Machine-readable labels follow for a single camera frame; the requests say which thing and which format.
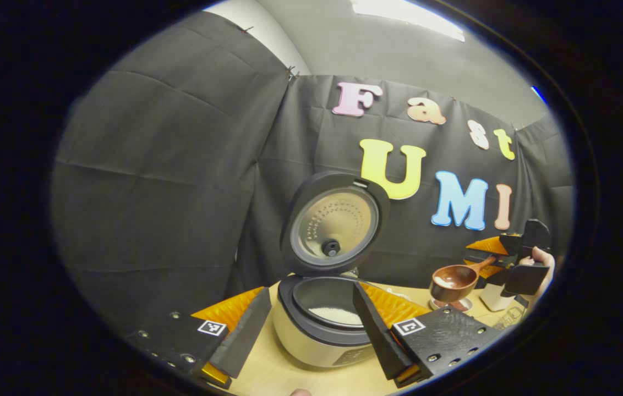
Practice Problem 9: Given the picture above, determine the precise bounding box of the white rice pile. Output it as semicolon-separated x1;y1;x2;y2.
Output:
309;306;363;326

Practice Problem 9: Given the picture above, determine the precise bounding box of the brown wooden spoon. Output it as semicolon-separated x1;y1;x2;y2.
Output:
430;256;496;303

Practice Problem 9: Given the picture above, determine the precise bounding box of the white toaster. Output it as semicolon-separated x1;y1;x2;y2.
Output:
479;283;516;312

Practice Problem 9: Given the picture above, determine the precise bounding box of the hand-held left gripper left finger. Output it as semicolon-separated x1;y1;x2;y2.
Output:
124;286;272;391

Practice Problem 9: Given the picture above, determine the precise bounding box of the white round plate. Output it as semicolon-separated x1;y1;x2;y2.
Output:
429;297;476;313

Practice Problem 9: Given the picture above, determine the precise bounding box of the grey rice cooker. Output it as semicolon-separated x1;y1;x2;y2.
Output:
272;170;400;369

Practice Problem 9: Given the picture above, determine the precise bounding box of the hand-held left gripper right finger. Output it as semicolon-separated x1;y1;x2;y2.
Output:
352;282;502;389

